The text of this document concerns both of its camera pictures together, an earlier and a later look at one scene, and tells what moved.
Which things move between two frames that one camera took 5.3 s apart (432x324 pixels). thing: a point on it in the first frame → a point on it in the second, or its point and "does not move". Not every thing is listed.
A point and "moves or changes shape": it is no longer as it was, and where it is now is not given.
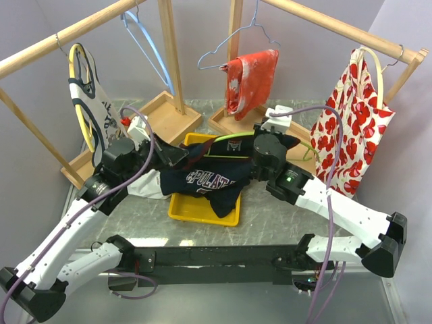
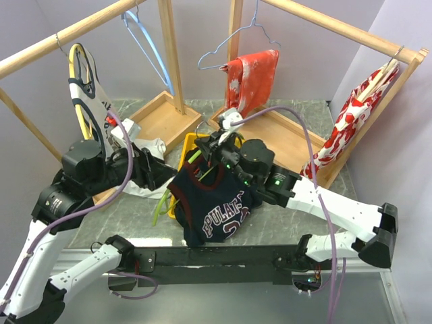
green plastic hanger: [208, 148] → [164, 198]
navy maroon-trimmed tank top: [217, 167] moves or changes shape
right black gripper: [258, 131] → [210, 144]
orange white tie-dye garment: [249, 79] does not move
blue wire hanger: [252, 24] does not move
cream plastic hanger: [380, 75] → [378, 79]
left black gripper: [168, 153] → [149, 171]
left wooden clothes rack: [167, 118] does not move
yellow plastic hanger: [82, 127] does not move
